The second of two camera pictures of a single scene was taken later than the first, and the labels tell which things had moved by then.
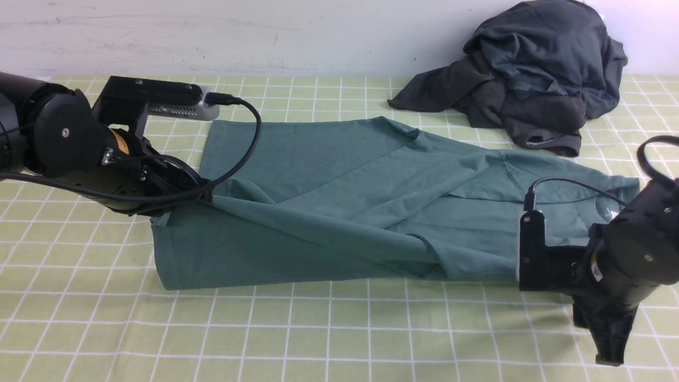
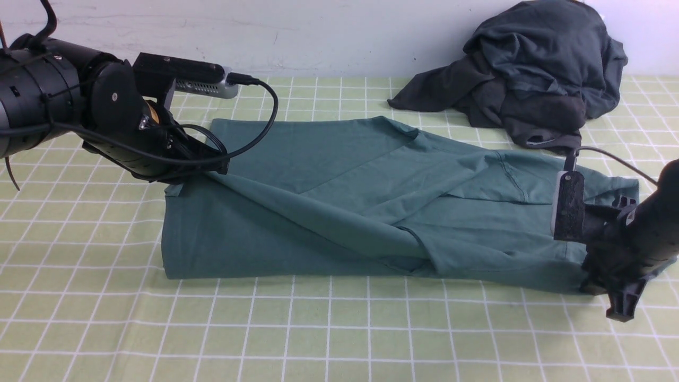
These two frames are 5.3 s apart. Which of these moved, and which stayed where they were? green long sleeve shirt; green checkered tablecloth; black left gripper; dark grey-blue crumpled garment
Moved: black left gripper
Stayed: green checkered tablecloth; green long sleeve shirt; dark grey-blue crumpled garment
